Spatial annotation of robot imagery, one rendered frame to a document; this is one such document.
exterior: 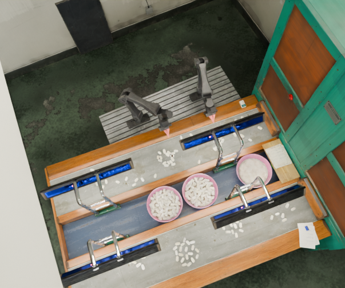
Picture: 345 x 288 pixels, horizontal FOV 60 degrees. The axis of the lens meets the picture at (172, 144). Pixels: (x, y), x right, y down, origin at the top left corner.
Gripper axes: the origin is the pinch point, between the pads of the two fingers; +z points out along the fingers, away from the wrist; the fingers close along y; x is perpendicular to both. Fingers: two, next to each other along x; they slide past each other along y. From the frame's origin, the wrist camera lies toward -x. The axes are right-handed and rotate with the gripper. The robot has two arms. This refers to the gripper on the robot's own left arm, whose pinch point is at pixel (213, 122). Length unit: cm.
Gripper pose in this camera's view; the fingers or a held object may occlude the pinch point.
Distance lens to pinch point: 241.3
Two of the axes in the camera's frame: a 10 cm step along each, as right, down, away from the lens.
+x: -1.8, -2.7, 9.5
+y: 9.4, -3.4, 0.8
